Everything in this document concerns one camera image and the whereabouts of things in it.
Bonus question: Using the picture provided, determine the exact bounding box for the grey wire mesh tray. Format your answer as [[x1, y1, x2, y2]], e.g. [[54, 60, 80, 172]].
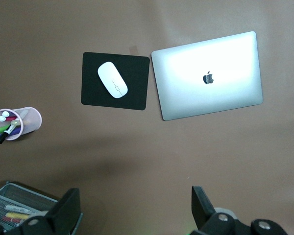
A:
[[0, 181, 84, 235]]

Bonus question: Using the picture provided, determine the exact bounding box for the pink mesh pen cup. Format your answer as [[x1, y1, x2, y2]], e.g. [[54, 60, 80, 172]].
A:
[[0, 106, 42, 141]]

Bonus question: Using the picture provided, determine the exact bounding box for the black marker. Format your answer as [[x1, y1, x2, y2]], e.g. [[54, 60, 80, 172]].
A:
[[0, 119, 18, 145]]

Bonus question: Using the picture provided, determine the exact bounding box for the yellow marker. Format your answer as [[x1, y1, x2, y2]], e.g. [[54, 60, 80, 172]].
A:
[[6, 212, 30, 220]]

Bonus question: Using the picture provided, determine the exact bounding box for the white computer mouse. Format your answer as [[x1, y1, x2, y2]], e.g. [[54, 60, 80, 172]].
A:
[[97, 61, 128, 99]]

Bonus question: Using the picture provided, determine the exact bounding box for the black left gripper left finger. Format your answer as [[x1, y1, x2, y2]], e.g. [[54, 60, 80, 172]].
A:
[[46, 188, 82, 233]]

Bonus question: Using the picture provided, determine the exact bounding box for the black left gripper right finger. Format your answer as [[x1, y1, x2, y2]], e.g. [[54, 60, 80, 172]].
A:
[[192, 186, 216, 230]]

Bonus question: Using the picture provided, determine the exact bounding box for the black mouse pad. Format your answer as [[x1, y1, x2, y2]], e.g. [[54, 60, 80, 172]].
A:
[[81, 51, 150, 111]]

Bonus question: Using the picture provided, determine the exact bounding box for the white grey printed marker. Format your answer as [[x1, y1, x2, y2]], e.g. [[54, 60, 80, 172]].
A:
[[4, 204, 34, 213]]

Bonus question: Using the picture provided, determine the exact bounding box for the purple marker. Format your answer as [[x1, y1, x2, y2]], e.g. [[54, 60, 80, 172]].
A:
[[0, 127, 17, 143]]

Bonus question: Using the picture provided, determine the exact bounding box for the silver laptop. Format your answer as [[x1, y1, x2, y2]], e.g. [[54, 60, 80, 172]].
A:
[[150, 31, 264, 121]]

